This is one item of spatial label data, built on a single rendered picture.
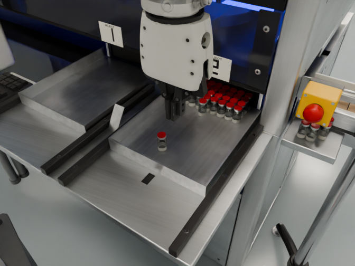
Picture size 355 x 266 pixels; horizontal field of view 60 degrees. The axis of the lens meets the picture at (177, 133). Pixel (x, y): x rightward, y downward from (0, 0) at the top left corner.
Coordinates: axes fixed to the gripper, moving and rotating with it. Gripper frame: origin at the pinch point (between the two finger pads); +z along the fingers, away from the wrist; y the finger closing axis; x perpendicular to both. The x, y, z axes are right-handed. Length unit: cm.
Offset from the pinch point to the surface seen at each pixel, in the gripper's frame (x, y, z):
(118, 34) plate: -27.9, 37.9, 7.4
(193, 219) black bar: 4.8, -7.2, 20.2
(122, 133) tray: -6.2, 19.7, 20.3
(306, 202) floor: -89, -26, 110
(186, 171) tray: -5.7, 1.0, 22.0
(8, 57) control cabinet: -20, 89, 26
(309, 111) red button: -24.7, -17.2, 9.5
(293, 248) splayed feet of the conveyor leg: -50, -28, 97
